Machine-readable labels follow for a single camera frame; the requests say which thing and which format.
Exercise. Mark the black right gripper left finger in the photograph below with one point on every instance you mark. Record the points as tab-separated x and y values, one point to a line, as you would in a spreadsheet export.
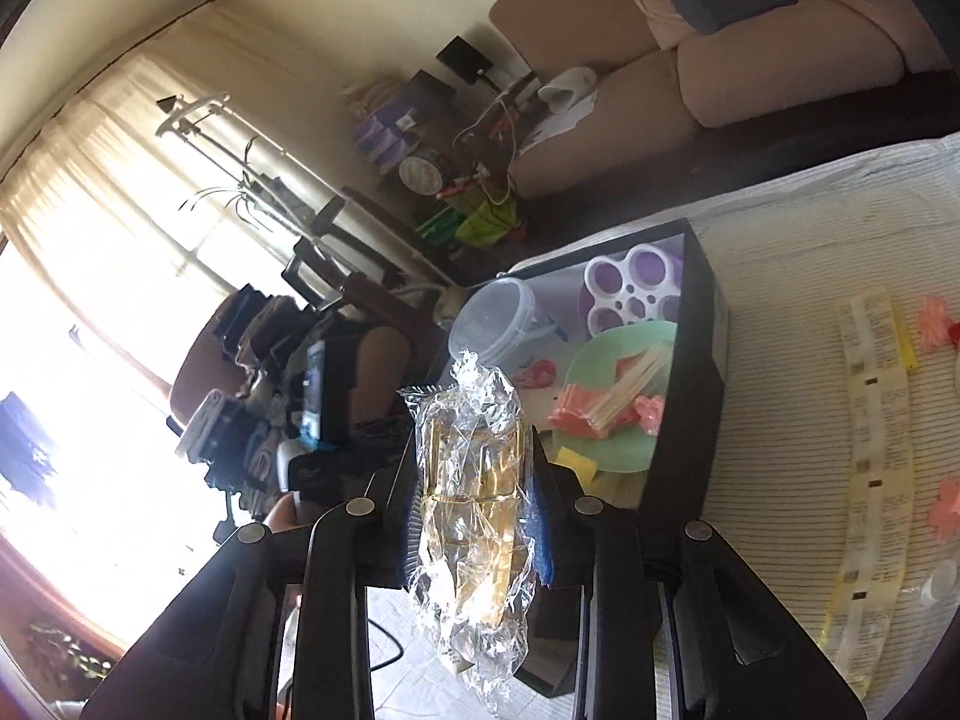
215	651

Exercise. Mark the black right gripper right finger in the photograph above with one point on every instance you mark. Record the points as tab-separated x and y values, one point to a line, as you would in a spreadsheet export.
730	649

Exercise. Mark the bag of wooden sticks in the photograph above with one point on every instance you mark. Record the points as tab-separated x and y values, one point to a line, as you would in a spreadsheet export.
630	400

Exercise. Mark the clear bag of gold items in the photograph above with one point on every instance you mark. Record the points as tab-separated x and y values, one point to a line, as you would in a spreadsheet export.
473	575

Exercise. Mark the white flower-shaped egg tray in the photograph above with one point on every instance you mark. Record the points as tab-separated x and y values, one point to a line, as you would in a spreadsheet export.
642	285

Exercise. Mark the white striped table cloth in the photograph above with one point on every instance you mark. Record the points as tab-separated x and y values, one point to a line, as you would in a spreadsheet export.
786	253

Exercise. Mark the pink flower-shaped piece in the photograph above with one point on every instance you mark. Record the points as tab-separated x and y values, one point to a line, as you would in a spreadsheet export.
944	514

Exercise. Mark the black storage box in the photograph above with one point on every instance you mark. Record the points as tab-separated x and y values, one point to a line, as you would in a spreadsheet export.
675	389

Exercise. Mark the dark wooden chair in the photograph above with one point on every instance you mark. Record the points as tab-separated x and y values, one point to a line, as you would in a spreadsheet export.
329	281

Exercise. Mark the clear lidded plastic tub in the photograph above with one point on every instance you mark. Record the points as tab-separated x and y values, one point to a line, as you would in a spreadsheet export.
500	325

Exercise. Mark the green shopping bag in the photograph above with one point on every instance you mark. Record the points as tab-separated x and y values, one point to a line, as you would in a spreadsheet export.
489	224

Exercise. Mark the round white clock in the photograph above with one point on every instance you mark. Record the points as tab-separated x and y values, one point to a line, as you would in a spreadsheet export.
425	172

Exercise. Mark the white coat rack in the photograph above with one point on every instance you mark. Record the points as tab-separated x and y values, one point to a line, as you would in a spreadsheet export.
262	199

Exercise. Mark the brown sofa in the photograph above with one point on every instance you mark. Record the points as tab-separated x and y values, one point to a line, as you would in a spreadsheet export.
642	82

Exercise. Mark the black speaker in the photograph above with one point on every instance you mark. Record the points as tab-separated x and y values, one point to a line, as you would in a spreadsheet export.
465	61

